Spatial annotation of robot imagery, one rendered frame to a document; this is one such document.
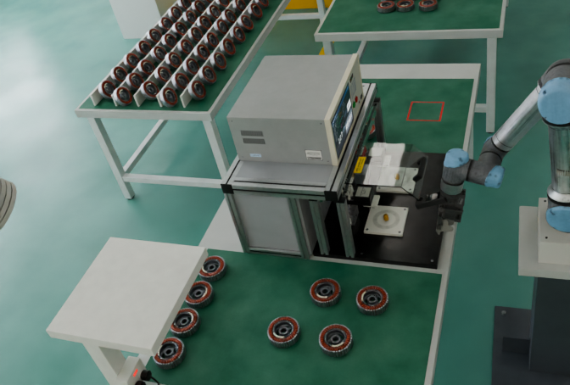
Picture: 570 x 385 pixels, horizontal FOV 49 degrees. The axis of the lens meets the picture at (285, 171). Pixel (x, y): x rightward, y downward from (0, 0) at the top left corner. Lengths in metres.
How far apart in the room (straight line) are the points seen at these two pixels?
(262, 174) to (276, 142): 0.13
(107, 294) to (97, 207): 2.43
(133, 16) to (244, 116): 4.15
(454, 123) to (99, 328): 1.85
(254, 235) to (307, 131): 0.51
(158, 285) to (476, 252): 1.97
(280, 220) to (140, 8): 4.15
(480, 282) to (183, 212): 1.84
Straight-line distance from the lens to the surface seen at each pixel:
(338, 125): 2.22
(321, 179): 2.19
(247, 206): 2.34
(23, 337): 3.78
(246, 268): 2.46
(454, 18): 3.88
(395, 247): 2.39
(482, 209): 3.63
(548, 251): 2.33
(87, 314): 1.91
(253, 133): 2.25
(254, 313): 2.31
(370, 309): 2.19
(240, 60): 3.82
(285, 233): 2.37
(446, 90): 3.22
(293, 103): 2.23
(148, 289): 1.89
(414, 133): 2.94
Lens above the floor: 2.51
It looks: 38 degrees down
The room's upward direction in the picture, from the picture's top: 14 degrees counter-clockwise
